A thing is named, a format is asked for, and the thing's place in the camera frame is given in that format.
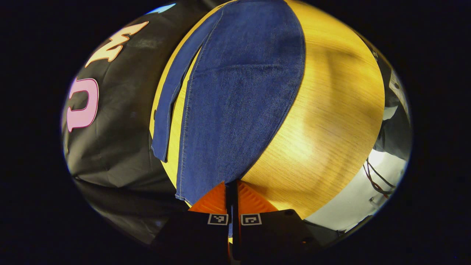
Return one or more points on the dark cloth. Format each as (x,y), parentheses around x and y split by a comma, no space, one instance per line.
(395,136)

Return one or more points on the blue jeans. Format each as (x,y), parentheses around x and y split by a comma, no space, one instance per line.
(243,95)

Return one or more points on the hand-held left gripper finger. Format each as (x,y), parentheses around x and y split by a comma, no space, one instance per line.
(235,200)
(228,198)

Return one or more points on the black backdrop cloth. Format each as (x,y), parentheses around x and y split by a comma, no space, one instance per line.
(121,147)

